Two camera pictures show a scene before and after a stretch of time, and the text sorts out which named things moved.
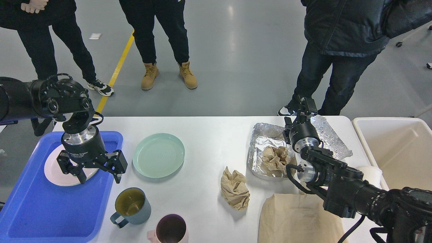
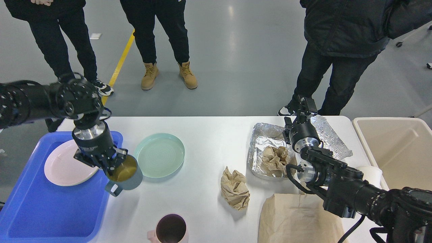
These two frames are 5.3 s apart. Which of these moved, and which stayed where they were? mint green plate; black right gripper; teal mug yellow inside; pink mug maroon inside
Moved: teal mug yellow inside
Stayed: mint green plate; pink mug maroon inside; black right gripper
